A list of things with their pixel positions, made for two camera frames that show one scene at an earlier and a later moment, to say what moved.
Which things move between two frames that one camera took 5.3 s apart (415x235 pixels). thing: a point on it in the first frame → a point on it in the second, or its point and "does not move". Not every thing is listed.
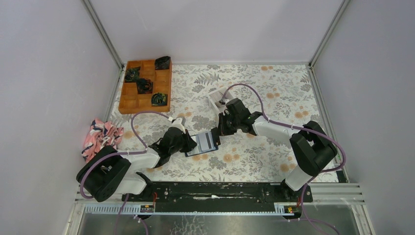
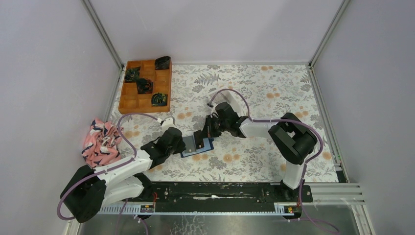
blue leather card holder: [204, 143] does not move
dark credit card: [216, 136] → [198, 139]
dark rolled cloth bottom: [159, 99] does not move
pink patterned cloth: [101, 134] does not move
